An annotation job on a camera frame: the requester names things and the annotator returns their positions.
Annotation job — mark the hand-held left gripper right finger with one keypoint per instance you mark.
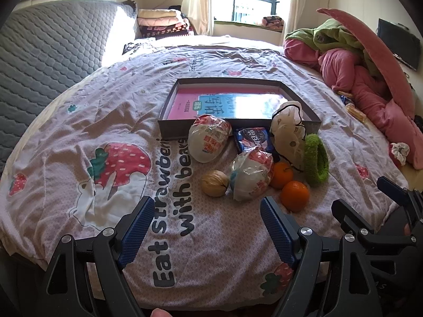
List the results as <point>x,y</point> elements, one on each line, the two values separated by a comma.
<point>277,228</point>

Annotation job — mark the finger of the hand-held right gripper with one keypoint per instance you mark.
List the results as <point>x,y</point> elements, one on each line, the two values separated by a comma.
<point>393,190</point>
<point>345,213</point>

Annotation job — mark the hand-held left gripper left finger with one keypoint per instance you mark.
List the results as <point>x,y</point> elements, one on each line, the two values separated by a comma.
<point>138,228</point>

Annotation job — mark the orange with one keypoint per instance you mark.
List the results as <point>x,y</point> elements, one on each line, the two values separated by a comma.
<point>295,196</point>
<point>281,175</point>

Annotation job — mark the green fuzzy scrunchie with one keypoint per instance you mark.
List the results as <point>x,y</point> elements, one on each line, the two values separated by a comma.
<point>317,168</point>

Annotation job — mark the bun with red label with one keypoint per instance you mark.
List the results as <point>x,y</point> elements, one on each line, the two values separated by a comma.
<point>208,140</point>
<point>251,176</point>

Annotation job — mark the walnut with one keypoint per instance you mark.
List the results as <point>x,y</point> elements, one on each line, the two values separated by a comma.
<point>214,184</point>

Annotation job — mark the dark blue snack packet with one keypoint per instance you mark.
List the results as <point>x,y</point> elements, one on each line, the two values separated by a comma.
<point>254,138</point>

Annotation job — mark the grey cardboard box tray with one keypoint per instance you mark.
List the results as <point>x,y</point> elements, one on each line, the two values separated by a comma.
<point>172,130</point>

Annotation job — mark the person's left hand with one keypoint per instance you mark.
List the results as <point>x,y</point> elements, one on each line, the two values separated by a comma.
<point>160,313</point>

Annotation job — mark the white and red scrunchie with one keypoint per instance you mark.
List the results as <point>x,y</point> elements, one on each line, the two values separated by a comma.
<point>399,152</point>

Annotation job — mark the yellow biscuit packet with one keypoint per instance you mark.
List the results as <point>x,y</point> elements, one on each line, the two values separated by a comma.
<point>344,92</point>
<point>356,113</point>

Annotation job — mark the blue candy packet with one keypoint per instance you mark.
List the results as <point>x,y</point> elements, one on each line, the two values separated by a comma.
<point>347,99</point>

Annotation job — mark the pink quilt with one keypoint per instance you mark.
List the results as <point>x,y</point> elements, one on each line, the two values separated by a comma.
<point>360,86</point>

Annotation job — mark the pink book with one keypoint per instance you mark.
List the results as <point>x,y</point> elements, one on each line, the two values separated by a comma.
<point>188,102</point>

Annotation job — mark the long pink cushion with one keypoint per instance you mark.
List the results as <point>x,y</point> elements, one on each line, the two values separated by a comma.
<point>373,49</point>

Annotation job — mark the black television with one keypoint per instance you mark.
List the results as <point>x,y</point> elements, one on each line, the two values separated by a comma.
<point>396,44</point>

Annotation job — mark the green blanket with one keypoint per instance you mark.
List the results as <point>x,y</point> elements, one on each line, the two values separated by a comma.
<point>337,36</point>

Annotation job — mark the dark floral pillow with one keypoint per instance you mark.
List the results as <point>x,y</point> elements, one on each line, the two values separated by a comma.
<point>137,46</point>

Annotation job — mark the dark patterned folded blanket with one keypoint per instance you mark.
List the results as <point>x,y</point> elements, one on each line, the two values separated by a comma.
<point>165,32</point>

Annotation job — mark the grey quilted headboard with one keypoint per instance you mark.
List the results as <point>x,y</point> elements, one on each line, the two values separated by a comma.
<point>49,49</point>

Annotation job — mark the patterned folded cloth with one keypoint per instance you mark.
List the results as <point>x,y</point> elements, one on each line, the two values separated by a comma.
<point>272,22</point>

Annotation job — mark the pink folded blanket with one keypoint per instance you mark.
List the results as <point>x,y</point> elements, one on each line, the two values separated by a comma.
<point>157,21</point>

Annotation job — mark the cream curtain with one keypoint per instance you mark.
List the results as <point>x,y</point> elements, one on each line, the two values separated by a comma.
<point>198,3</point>
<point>294,6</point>

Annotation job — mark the cream folded blanket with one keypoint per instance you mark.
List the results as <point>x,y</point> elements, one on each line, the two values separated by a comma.
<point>155,13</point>

